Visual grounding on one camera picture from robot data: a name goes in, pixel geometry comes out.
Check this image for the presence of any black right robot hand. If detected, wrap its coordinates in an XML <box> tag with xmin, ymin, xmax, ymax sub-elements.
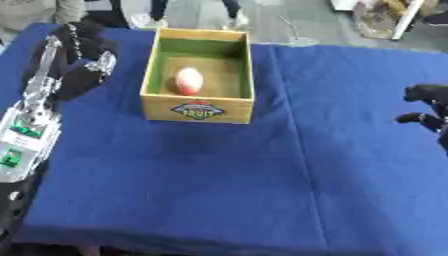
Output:
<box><xmin>393</xmin><ymin>83</ymin><xmax>448</xmax><ymax>155</ymax></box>

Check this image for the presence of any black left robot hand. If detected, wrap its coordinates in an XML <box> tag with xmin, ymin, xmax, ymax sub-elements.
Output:
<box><xmin>21</xmin><ymin>21</ymin><xmax>121</xmax><ymax>103</ymax></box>

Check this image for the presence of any tan cardboard box green inside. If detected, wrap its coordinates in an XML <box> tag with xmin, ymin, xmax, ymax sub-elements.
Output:
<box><xmin>138</xmin><ymin>27</ymin><xmax>256</xmax><ymax>125</ymax></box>

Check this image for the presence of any white table leg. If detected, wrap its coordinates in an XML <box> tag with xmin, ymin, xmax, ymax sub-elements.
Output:
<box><xmin>390</xmin><ymin>0</ymin><xmax>427</xmax><ymax>41</ymax></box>

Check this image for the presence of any pink and white toy peach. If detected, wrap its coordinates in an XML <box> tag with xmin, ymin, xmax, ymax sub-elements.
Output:
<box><xmin>173</xmin><ymin>67</ymin><xmax>207</xmax><ymax>96</ymax></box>

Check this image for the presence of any tan bag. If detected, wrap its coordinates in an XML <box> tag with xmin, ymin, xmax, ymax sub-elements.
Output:
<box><xmin>351</xmin><ymin>0</ymin><xmax>413</xmax><ymax>40</ymax></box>

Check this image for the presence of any person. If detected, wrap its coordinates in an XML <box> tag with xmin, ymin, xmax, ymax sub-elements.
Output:
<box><xmin>143</xmin><ymin>0</ymin><xmax>252</xmax><ymax>29</ymax></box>

